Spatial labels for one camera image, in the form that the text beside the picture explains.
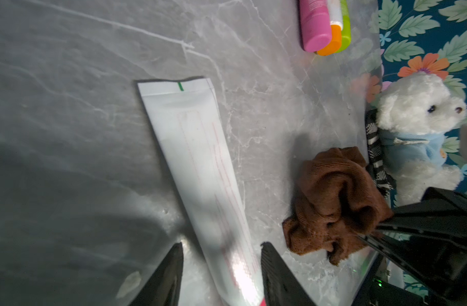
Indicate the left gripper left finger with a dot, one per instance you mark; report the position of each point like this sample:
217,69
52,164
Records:
164,286

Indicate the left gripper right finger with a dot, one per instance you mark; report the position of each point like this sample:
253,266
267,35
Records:
280,285

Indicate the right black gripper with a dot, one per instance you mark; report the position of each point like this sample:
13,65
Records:
435,255

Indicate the brown cloth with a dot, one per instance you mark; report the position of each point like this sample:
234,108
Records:
336,201

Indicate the white toothpaste tube red cap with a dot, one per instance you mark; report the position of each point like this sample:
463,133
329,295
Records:
186,121

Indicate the pink toothpaste tube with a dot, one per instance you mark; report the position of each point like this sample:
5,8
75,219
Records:
314,24

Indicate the green toothpaste tube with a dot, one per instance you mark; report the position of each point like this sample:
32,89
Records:
346,30

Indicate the white toothpaste tube orange cap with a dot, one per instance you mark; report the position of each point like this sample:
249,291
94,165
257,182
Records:
336,27

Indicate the striped black white cloth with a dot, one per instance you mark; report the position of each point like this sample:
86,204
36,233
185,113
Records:
383,182

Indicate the white teddy bear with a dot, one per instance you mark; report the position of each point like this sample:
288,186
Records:
413,116

